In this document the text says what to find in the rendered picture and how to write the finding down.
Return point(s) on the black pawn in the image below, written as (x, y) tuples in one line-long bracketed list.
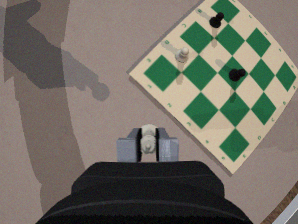
[(235, 74), (215, 22)]

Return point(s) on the white pawn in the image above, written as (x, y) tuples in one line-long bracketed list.
[(180, 54)]

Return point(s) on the white queen chess piece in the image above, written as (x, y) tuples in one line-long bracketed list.
[(148, 141)]

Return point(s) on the green and cream chessboard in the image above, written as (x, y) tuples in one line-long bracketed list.
[(230, 118)]

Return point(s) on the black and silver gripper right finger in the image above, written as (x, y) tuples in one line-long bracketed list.
[(168, 148)]

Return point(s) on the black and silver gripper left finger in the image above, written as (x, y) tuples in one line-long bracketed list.
[(129, 148)]

